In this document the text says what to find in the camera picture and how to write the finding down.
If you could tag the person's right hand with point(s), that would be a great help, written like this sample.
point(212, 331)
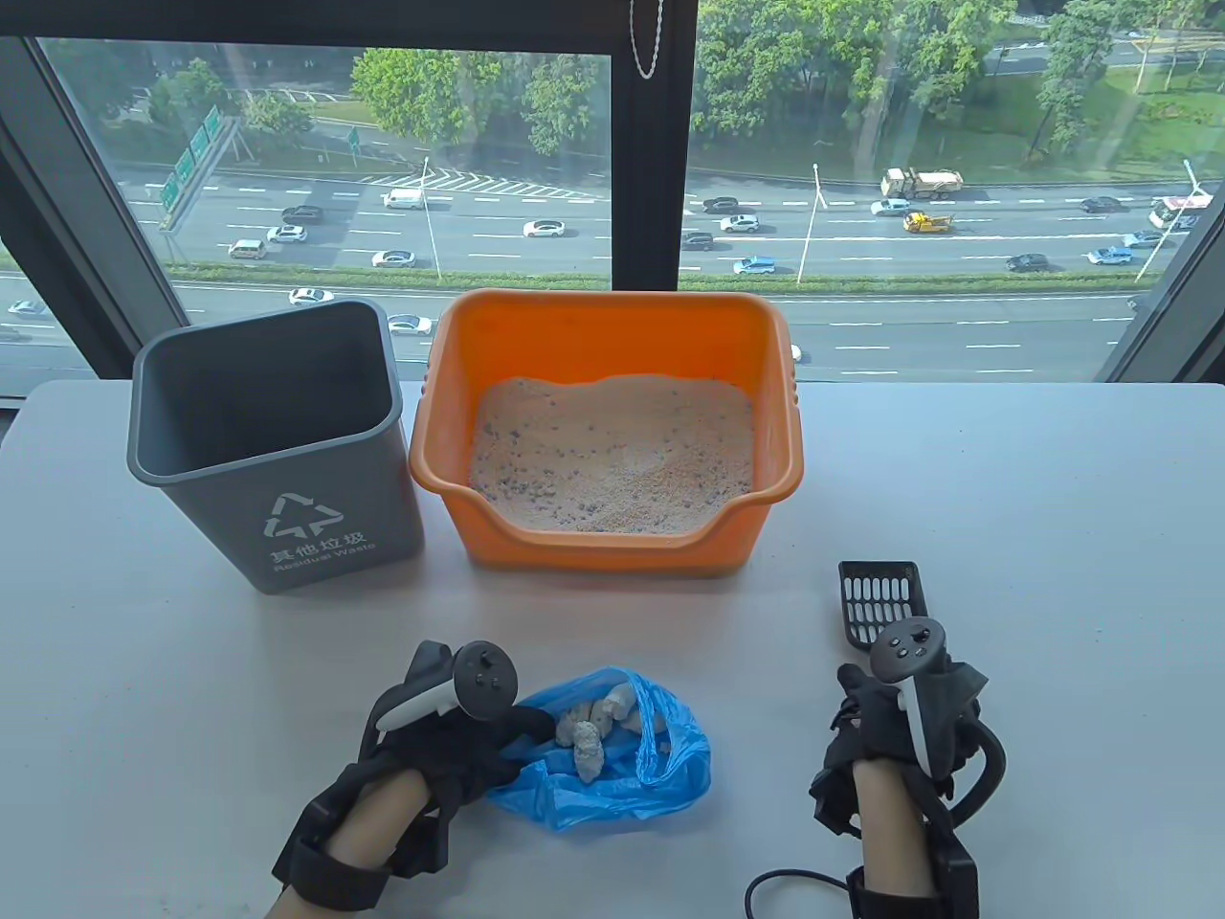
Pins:
point(880, 737)

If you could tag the person's left hand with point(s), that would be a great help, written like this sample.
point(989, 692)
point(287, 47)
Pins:
point(459, 756)

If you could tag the black hand controller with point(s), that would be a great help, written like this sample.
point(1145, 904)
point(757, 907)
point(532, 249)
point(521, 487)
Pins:
point(483, 675)
point(904, 646)

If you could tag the black slotted litter scoop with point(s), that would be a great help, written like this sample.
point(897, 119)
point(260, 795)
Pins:
point(876, 571)

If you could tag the blue plastic bag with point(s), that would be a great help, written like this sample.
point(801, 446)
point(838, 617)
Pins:
point(670, 766)

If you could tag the sandy cat litter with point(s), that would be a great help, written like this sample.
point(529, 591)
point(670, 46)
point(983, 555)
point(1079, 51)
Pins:
point(612, 459)

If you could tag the orange plastic litter box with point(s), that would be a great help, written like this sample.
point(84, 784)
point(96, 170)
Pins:
point(593, 335)

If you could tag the grey plastic trash bin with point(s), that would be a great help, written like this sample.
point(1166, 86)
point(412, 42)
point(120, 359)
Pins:
point(316, 498)

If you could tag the black window frame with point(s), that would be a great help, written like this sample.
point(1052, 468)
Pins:
point(651, 191)

